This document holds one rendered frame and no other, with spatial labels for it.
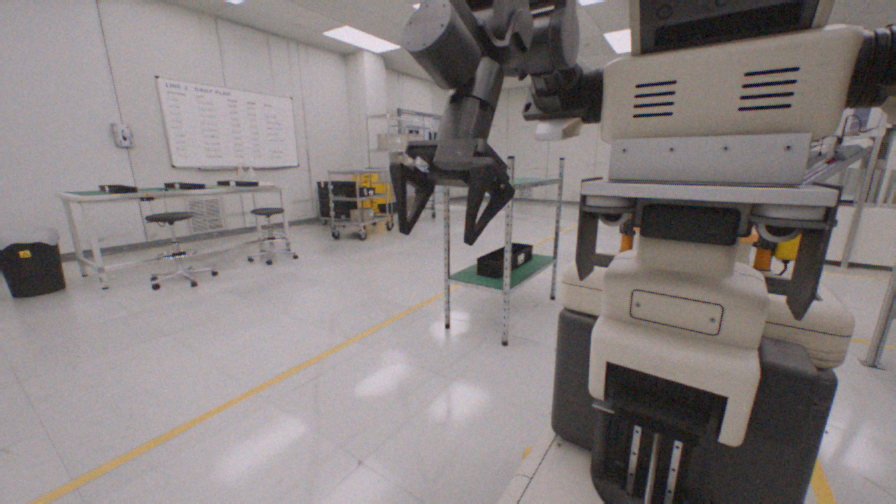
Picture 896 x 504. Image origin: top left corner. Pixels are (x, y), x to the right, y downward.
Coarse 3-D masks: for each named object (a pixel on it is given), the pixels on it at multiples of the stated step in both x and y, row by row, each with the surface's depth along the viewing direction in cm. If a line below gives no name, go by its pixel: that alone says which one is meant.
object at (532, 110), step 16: (576, 64) 58; (544, 80) 55; (560, 80) 55; (576, 80) 56; (528, 96) 64; (544, 96) 58; (560, 96) 57; (576, 96) 58; (528, 112) 63; (544, 112) 61; (560, 112) 59; (576, 112) 58
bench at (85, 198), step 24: (72, 192) 321; (96, 192) 321; (144, 192) 321; (168, 192) 332; (192, 192) 348; (216, 192) 366; (240, 192) 389; (264, 192) 411; (72, 216) 329; (72, 240) 333; (96, 240) 298; (288, 240) 442; (96, 264) 301; (120, 264) 313; (144, 264) 327
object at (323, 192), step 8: (320, 184) 597; (328, 184) 587; (336, 184) 578; (344, 184) 579; (352, 184) 594; (320, 192) 601; (328, 192) 591; (336, 192) 581; (320, 200) 606; (328, 200) 595; (336, 200) 589; (344, 200) 584; (320, 208) 610; (328, 208) 602; (336, 208) 592; (344, 208) 587; (352, 208) 604; (320, 216) 620; (328, 216) 605; (336, 216) 596; (344, 216) 586
